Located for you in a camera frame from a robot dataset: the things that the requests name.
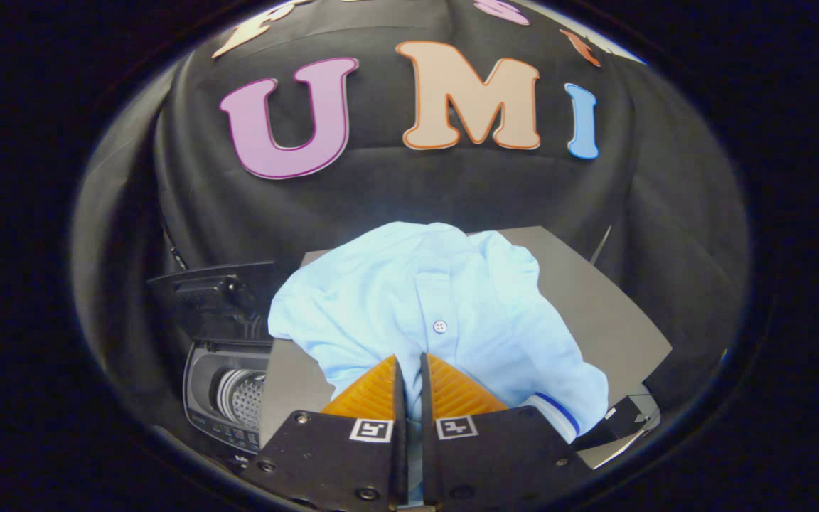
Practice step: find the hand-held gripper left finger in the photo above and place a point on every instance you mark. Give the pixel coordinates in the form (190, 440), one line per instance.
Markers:
(338, 462)

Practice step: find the light blue shirt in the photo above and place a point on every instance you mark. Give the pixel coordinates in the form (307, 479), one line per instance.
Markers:
(395, 299)

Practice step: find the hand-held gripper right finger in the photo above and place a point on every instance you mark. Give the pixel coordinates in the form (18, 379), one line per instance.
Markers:
(495, 462)

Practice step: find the grey washing machine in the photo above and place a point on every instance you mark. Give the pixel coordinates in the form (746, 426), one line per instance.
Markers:
(232, 398)

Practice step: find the grey and white cabinet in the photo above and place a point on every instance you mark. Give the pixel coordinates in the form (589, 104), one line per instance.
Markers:
(594, 313)

